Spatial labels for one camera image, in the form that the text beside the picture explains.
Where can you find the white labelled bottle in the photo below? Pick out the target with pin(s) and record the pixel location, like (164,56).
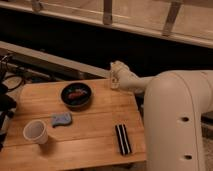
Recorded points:
(113,80)

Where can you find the black striped rectangular box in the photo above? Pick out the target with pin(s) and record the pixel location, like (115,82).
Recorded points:
(123,140)

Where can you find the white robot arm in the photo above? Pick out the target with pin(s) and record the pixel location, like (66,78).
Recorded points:
(173,104)

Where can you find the red food in bowl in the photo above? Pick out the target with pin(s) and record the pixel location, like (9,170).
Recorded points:
(76,94)

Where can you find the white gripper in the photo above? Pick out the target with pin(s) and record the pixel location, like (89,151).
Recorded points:
(118,70)

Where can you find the black equipment at left edge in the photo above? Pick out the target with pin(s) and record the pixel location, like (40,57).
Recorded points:
(6,105)

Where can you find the black bowl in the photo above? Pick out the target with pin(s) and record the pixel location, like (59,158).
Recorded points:
(81,101)

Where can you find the wooden table board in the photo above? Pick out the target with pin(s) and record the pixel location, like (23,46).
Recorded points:
(91,139)

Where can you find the metal rail frame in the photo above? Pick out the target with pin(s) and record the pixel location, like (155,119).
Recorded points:
(187,21)

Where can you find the blue sponge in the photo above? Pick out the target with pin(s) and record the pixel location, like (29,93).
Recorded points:
(62,119)

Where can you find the white paper cup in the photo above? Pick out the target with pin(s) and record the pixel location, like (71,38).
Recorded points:
(36,131)

